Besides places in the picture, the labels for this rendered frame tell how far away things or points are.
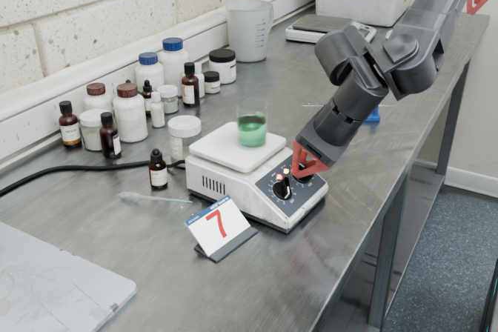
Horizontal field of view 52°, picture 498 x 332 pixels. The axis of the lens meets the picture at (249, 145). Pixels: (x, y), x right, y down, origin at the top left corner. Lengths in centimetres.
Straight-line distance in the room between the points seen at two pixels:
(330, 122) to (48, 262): 43
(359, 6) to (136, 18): 86
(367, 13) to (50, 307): 145
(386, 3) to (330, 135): 114
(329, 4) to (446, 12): 119
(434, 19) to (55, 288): 59
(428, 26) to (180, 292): 46
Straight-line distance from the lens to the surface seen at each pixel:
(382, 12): 184
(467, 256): 204
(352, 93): 68
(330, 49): 73
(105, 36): 121
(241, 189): 77
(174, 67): 120
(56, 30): 111
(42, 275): 74
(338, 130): 72
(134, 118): 102
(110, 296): 69
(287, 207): 77
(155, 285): 70
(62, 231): 83
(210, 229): 75
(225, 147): 81
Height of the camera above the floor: 123
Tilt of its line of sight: 29 degrees down
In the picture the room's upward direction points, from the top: straight up
